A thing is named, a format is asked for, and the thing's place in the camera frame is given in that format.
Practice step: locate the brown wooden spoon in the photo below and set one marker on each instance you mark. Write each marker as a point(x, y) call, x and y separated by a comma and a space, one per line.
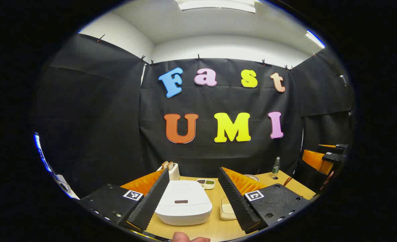
point(287, 182)

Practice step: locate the white round plate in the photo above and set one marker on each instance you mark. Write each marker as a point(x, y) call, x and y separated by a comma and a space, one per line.
point(252, 176)

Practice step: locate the black backdrop cloth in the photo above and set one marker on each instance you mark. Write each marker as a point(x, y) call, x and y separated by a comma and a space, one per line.
point(117, 117)

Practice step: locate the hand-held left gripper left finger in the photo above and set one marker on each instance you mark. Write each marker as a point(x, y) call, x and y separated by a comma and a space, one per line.
point(148, 208)

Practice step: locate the white divided seasoning dish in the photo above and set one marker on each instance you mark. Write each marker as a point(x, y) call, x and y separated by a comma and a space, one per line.
point(206, 183)

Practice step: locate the white side desk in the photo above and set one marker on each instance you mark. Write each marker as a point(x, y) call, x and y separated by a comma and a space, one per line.
point(67, 191)

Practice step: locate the clear plastic water bottle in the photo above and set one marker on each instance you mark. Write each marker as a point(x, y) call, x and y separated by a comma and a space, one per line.
point(276, 166)

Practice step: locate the white rice cooker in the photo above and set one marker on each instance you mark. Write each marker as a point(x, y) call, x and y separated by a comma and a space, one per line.
point(185, 195)

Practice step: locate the clear plastic rice box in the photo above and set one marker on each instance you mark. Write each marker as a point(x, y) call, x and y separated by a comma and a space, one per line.
point(226, 210)

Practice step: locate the toast slice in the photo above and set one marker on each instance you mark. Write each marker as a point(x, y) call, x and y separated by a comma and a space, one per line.
point(165, 165)
point(170, 165)

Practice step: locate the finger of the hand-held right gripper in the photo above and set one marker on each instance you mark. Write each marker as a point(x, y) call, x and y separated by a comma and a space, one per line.
point(314, 160)
point(342, 147)

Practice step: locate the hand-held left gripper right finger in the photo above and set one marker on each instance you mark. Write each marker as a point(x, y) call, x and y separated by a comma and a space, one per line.
point(237, 205)

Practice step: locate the row of black cloth clips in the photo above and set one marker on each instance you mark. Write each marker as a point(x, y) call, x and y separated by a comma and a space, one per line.
point(198, 57)

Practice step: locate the ceiling light panel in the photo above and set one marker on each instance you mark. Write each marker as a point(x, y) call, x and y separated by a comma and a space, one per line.
point(215, 5)
point(314, 38)

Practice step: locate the white toaster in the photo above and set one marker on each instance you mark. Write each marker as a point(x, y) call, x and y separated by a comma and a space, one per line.
point(175, 173)

